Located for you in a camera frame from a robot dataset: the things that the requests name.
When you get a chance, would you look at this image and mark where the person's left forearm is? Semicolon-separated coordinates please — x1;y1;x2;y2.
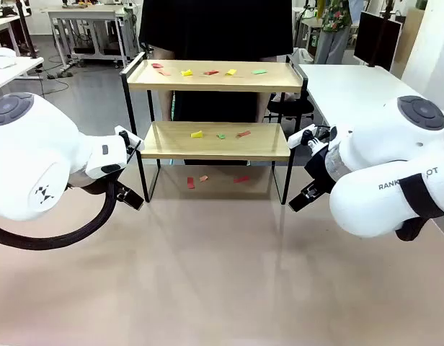
257;89;272;123

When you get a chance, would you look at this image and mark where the brown wooden panel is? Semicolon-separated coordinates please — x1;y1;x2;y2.
401;6;428;79

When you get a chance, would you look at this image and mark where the white cloth bundle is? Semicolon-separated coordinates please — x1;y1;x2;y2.
0;48;17;69

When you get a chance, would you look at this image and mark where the flat wooden shelf board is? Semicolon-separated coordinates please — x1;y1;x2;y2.
141;120;292;162

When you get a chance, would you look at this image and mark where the rimmed wooden shelf board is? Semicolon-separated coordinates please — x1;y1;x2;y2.
127;59;303;93

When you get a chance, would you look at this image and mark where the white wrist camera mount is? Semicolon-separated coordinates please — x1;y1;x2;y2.
115;125;144;163
288;123;333;149

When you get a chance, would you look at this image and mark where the white workbench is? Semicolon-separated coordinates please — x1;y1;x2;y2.
0;14;27;57

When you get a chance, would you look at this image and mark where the black stand pole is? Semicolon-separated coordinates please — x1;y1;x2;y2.
368;0;395;68
12;0;41;61

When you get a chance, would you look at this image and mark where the black strap on arm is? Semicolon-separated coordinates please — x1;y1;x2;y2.
394;174;444;242

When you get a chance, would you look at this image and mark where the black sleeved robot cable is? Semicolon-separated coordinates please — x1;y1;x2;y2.
0;179;118;250

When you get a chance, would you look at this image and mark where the person in floral shirt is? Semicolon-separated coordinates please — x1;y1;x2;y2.
314;0;355;66

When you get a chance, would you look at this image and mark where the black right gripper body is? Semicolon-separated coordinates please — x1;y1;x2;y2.
303;142;337;195

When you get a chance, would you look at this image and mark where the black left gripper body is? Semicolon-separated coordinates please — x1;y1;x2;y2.
99;172;125;195

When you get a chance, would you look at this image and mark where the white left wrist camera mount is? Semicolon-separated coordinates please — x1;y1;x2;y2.
115;125;144;163

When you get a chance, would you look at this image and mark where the large white table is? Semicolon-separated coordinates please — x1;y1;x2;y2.
297;63;444;130

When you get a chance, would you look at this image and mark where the black floor cable bundle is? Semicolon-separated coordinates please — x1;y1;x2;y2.
36;66;74;98

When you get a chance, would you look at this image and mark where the person in black shirt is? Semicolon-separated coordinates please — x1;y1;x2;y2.
138;0;294;167

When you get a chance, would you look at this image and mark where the person's right forearm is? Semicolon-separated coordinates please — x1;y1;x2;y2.
161;89;177;122

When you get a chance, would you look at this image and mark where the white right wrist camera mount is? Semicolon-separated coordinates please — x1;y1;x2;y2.
288;123;333;149

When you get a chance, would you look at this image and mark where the white metal-legged desk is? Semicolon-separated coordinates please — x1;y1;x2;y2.
48;9;133;69

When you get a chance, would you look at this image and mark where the black monitor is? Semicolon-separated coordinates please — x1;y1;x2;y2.
353;10;403;72

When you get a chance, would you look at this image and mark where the black office chair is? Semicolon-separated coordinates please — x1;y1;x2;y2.
265;89;316;123

